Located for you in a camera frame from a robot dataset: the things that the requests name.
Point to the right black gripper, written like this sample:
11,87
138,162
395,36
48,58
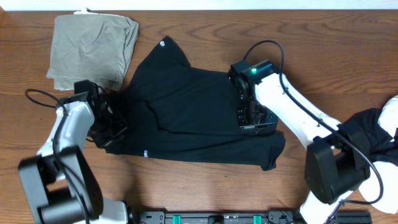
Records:
244,124

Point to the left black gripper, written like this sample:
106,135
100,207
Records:
109,132

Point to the black polo shirt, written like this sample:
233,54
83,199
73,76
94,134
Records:
177,112

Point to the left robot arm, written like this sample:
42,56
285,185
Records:
58,182

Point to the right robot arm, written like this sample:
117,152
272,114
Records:
335,163

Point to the folded khaki trousers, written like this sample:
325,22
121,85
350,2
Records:
91,46

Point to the black and white jersey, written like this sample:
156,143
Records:
380,127

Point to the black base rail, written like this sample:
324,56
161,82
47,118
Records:
270,217

